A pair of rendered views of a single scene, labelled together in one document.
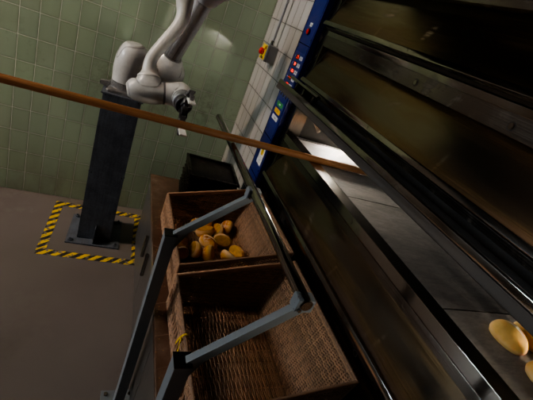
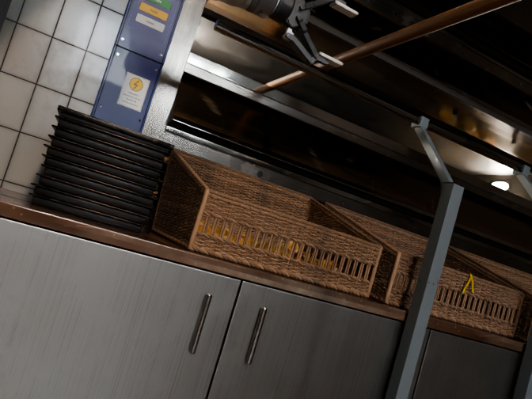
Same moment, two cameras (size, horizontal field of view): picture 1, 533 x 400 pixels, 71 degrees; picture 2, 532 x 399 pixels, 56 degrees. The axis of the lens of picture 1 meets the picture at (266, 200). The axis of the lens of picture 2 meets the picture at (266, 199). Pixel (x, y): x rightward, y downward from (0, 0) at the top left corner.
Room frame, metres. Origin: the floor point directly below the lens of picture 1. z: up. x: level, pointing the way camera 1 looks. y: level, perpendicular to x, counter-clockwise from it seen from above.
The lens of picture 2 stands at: (1.41, 1.66, 0.66)
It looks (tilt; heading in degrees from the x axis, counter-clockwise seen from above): 4 degrees up; 274
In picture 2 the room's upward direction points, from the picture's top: 17 degrees clockwise
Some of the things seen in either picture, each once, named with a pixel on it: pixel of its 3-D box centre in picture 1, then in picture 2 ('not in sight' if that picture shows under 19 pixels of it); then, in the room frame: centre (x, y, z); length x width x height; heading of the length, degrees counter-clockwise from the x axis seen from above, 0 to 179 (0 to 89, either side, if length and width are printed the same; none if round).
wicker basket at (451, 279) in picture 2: (249, 336); (413, 265); (0.97, -0.13, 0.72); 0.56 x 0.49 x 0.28; 28
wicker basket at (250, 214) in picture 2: (220, 232); (263, 217); (1.50, 0.14, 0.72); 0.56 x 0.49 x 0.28; 28
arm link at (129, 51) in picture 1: (132, 63); not in sight; (2.03, 0.98, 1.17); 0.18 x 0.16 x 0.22; 140
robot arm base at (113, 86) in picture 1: (121, 86); not in sight; (2.01, 1.00, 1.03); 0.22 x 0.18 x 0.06; 115
